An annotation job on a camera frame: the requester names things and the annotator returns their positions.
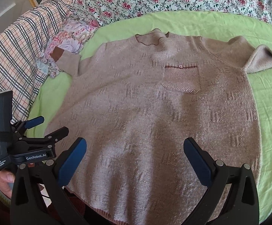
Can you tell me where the beige knit sweater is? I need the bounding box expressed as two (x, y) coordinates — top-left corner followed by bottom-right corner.
(43, 28), (272, 225)

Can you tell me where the person's left hand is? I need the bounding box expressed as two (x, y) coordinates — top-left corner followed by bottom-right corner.
(0, 170), (17, 198)

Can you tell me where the pastel floral cloth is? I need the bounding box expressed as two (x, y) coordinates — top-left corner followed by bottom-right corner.
(35, 16), (101, 79)

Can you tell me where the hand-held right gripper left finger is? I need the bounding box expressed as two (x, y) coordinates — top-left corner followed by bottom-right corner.
(11, 137), (89, 225)

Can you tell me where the plaid quilt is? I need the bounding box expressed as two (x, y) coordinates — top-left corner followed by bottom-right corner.
(0, 0), (78, 181)

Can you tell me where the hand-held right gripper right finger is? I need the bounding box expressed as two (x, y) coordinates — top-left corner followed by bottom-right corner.
(183, 137), (259, 225)

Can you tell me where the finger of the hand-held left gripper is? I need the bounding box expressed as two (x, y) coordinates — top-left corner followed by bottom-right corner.
(16, 127), (70, 151)
(9, 116), (44, 135)

